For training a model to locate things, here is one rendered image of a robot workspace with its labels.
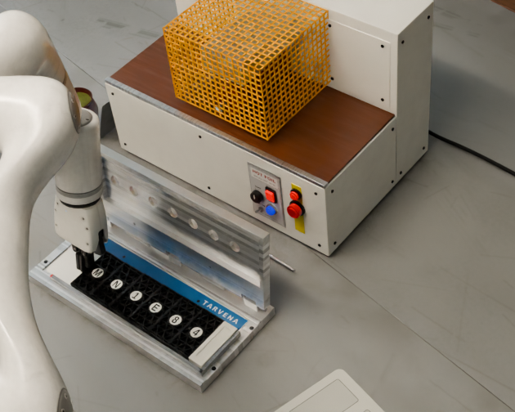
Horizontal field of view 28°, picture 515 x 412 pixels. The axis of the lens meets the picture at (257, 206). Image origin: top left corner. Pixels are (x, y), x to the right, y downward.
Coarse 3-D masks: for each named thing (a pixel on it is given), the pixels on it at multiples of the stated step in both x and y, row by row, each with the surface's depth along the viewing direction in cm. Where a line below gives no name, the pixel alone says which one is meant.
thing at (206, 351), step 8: (224, 328) 182; (232, 328) 181; (216, 336) 181; (224, 336) 180; (208, 344) 180; (216, 344) 179; (200, 352) 178; (208, 352) 178; (192, 360) 177; (200, 360) 177; (200, 368) 177
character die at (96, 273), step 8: (104, 256) 196; (112, 256) 196; (96, 264) 194; (104, 264) 195; (112, 264) 195; (120, 264) 194; (88, 272) 194; (96, 272) 193; (104, 272) 193; (112, 272) 193; (80, 280) 192; (88, 280) 192; (96, 280) 192; (104, 280) 192; (80, 288) 191; (88, 288) 191; (88, 296) 190
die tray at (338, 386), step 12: (336, 372) 176; (324, 384) 174; (336, 384) 174; (348, 384) 174; (300, 396) 173; (312, 396) 173; (324, 396) 173; (336, 396) 172; (348, 396) 172; (360, 396) 172; (288, 408) 172; (300, 408) 171; (312, 408) 171; (324, 408) 171; (336, 408) 171; (348, 408) 171; (360, 408) 170; (372, 408) 170
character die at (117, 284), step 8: (128, 264) 194; (120, 272) 193; (128, 272) 193; (136, 272) 192; (112, 280) 191; (120, 280) 191; (128, 280) 191; (136, 280) 191; (96, 288) 190; (104, 288) 191; (112, 288) 190; (120, 288) 190; (96, 296) 189; (104, 296) 189; (112, 296) 189; (104, 304) 188
